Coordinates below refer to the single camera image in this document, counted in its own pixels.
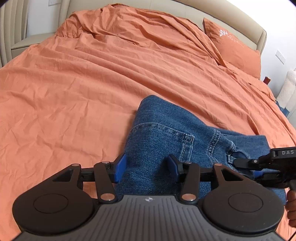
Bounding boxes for beige left nightstand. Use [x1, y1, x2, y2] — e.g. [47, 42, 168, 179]
[11, 33, 54, 58]

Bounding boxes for orange pillow right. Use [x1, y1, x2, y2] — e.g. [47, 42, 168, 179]
[203, 18, 261, 79]

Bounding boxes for white wall switch plate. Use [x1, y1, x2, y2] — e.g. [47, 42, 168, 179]
[275, 51, 286, 65]

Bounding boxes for orange duvet cover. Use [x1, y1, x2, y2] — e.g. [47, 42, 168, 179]
[1, 4, 295, 240]

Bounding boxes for left wall outlet plate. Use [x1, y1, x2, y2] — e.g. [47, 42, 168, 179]
[48, 0, 62, 6]

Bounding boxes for white alpaca plush toy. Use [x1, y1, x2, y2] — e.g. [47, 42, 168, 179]
[276, 69, 296, 112]

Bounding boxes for blue denim jeans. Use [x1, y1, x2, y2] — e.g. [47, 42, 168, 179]
[115, 94, 287, 205]

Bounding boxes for dark red cup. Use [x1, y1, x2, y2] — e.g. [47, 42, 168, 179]
[263, 76, 271, 85]

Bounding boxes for beige curtain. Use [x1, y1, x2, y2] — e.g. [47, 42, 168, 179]
[1, 0, 29, 67]

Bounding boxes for person right hand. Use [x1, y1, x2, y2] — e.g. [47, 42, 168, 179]
[285, 190, 296, 228]

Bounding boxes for beige upholstered headboard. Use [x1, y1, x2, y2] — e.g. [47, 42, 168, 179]
[58, 0, 267, 53]

